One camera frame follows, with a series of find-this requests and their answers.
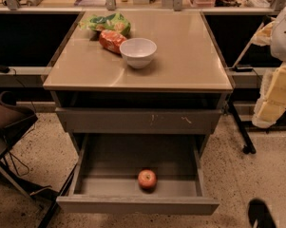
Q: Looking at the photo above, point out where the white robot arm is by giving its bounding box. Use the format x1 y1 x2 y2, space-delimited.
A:
252 6 286 128

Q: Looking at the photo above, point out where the grey drawer cabinet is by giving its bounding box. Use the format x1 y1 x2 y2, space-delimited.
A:
42 9 235 144

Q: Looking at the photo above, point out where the white pole stand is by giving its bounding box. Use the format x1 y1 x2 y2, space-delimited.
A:
229 15 276 72

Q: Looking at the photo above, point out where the closed top drawer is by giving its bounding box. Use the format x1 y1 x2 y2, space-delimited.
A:
56 107 220 135

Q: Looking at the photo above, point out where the brown office chair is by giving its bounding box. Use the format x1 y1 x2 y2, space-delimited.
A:
0 91 58 201

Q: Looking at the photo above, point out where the orange snack bag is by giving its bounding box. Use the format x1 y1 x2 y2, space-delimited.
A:
99 29 126 54

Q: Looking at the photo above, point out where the black object bottom right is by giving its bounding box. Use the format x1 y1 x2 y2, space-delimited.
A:
248 199 276 228

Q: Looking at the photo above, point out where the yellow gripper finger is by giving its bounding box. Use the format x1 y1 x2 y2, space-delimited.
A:
251 21 275 47
252 62 286 128

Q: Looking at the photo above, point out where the open middle drawer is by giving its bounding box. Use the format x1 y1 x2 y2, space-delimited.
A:
57 134 219 215

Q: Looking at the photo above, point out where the black power adapter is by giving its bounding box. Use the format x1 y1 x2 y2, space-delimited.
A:
0 65 10 73

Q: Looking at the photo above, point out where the green chip bag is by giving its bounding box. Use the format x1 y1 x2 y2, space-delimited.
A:
79 12 131 36

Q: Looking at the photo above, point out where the white bowl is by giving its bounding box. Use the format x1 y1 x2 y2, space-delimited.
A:
120 38 157 69

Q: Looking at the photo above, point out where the red apple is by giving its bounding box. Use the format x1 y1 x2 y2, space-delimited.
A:
138 169 157 189

